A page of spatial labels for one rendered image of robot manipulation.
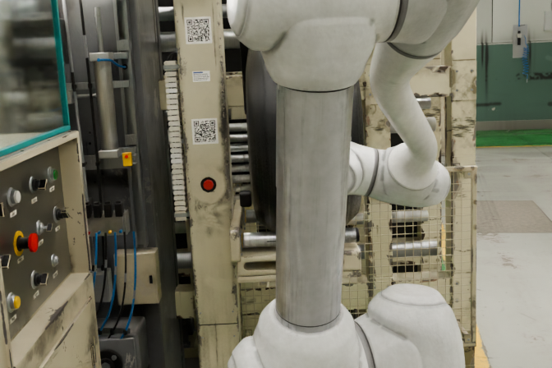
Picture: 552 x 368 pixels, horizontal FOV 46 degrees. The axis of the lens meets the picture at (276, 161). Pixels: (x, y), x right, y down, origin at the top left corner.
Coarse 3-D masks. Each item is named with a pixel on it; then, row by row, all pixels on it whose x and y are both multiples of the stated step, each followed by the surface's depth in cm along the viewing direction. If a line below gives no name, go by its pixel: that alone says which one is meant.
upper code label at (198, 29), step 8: (200, 16) 183; (208, 16) 183; (192, 24) 183; (200, 24) 183; (208, 24) 183; (192, 32) 183; (200, 32) 183; (208, 32) 183; (192, 40) 184; (200, 40) 184; (208, 40) 184
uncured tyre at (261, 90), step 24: (264, 72) 172; (264, 96) 169; (360, 96) 173; (264, 120) 168; (360, 120) 171; (264, 144) 168; (360, 144) 171; (264, 168) 170; (264, 192) 174; (264, 216) 182
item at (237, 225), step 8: (240, 208) 207; (240, 216) 197; (232, 224) 187; (240, 224) 190; (232, 232) 182; (240, 232) 184; (232, 240) 182; (240, 240) 185; (232, 248) 182; (240, 248) 184; (232, 256) 183; (240, 256) 183
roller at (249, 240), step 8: (248, 232) 188; (256, 232) 187; (264, 232) 187; (272, 232) 187; (352, 232) 186; (248, 240) 186; (256, 240) 186; (264, 240) 186; (272, 240) 186; (344, 240) 186; (352, 240) 187
